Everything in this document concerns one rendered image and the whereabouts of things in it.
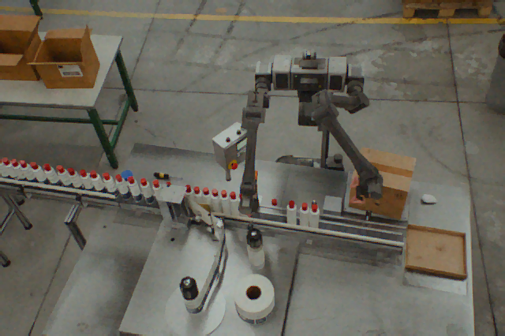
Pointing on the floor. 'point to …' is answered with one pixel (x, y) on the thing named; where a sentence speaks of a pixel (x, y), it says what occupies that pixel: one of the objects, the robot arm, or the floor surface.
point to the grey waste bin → (497, 87)
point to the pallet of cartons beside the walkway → (446, 7)
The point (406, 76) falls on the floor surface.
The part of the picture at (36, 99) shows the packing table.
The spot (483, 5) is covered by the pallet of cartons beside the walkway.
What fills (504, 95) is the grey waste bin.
